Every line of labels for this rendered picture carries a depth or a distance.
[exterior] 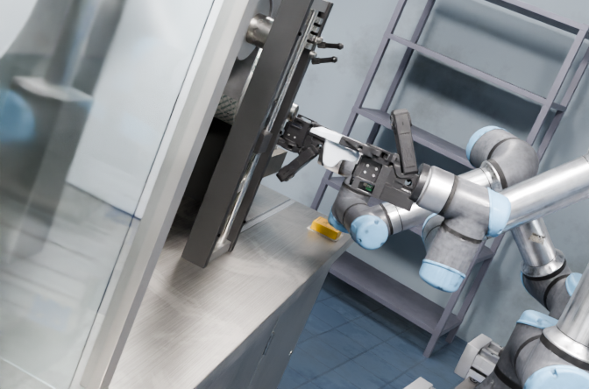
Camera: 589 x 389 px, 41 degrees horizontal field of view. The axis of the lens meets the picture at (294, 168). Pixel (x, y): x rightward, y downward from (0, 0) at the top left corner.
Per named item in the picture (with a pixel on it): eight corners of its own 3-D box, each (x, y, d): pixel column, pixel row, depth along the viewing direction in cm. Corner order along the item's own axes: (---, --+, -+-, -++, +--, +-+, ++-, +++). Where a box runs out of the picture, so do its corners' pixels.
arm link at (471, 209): (496, 249, 132) (518, 203, 130) (436, 223, 132) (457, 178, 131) (489, 236, 140) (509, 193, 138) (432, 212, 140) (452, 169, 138)
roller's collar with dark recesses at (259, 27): (269, 53, 154) (280, 23, 152) (242, 41, 155) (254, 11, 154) (279, 54, 160) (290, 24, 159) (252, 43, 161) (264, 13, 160)
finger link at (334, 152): (301, 157, 131) (351, 177, 132) (315, 124, 130) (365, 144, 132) (300, 155, 134) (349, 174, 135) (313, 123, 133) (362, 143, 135)
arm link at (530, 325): (545, 375, 160) (576, 318, 157) (562, 407, 147) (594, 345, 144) (491, 352, 160) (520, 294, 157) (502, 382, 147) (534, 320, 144)
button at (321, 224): (334, 241, 197) (337, 232, 196) (309, 229, 198) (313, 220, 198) (340, 235, 204) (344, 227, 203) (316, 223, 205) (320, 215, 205)
